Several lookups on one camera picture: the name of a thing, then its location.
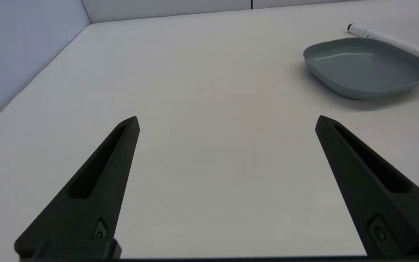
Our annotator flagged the white marker with black caps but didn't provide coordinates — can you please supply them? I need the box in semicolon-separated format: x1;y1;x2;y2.
347;23;419;66

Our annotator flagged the grey shallow plastic plate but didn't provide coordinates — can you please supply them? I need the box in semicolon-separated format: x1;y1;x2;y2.
303;37;419;100

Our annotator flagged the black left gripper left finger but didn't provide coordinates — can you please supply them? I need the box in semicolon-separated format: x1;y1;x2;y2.
14;116;140;259

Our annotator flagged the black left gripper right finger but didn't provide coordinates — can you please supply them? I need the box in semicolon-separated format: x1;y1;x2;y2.
315;116;419;257

